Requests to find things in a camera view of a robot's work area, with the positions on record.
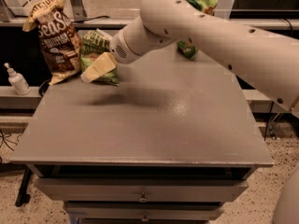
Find lower metal drawer knob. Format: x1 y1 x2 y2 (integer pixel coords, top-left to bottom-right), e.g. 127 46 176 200
140 215 150 223

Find black floor stand leg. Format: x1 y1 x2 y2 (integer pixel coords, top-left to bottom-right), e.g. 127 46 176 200
15 168 32 207

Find green standing snack bag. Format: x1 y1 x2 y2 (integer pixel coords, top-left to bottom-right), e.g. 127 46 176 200
177 0 218 60

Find brown sea salt chip bag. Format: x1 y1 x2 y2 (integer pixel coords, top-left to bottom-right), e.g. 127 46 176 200
22 0 82 85

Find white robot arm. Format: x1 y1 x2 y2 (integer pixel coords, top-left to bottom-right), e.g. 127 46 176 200
81 0 299 116

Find grey drawer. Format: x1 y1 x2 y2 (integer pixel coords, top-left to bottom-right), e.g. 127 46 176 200
35 178 249 203
64 202 223 221

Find round metal drawer knob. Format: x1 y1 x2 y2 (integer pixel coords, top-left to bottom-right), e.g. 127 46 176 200
138 193 148 203

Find white pump bottle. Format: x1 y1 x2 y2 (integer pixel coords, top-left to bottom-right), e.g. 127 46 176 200
4 63 31 95

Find black floor cables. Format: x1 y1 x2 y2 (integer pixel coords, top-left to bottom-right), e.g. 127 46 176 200
0 128 22 152

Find grey top drawer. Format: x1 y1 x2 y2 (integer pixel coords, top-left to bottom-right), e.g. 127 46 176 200
35 178 249 203

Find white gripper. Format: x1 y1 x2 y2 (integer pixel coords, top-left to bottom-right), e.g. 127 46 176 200
80 29 141 83

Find green jalapeno chip bag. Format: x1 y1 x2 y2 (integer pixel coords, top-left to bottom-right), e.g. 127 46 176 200
80 29 119 86

